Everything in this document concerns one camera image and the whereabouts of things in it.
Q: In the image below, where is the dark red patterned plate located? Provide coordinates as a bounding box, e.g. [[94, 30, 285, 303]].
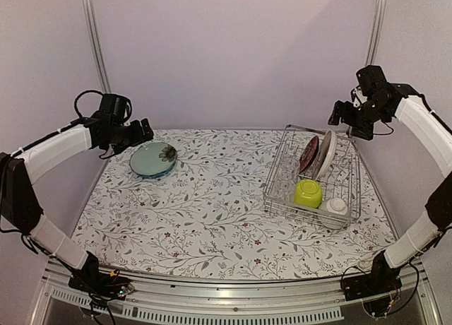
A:
[[299, 136, 319, 174]]

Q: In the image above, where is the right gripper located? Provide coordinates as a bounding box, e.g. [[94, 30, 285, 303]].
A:
[[328, 97, 389, 141]]

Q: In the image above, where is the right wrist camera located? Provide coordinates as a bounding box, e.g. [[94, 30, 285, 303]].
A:
[[356, 65, 387, 97]]

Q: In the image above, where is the wire dish rack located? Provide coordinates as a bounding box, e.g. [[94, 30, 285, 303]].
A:
[[263, 124, 361, 230]]

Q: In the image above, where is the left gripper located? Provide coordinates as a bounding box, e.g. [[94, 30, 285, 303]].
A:
[[105, 117, 154, 154]]

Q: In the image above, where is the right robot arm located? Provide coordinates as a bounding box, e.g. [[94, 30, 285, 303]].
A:
[[328, 83, 451, 294]]

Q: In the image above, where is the lime green bowl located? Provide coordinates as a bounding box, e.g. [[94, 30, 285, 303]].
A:
[[293, 179, 323, 208]]

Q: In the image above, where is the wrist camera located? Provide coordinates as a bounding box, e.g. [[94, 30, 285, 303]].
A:
[[356, 65, 387, 97], [98, 93, 132, 124]]

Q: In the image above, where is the white cream plate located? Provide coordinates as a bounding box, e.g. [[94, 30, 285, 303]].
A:
[[312, 130, 338, 180]]

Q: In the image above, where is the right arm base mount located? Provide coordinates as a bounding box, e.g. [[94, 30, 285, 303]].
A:
[[340, 264, 402, 318]]

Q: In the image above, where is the white small bowl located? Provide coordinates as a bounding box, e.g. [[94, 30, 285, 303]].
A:
[[319, 198, 350, 221]]

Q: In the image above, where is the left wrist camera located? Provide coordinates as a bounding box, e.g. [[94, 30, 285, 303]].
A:
[[98, 93, 132, 124]]

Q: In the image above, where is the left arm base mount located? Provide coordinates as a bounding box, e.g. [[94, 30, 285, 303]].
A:
[[69, 252, 134, 300]]

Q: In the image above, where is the blue polka dot plate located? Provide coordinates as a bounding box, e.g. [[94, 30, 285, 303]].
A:
[[133, 163, 176, 179]]

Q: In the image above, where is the front aluminium rail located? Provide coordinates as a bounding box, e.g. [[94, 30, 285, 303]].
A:
[[30, 261, 444, 324]]

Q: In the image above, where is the floral tablecloth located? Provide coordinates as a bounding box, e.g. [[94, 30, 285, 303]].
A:
[[72, 128, 395, 280]]

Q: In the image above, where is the pale green flower plate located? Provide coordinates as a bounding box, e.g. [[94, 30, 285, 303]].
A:
[[129, 142, 177, 175]]

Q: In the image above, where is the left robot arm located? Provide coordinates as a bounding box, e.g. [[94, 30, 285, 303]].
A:
[[1, 118, 154, 293]]

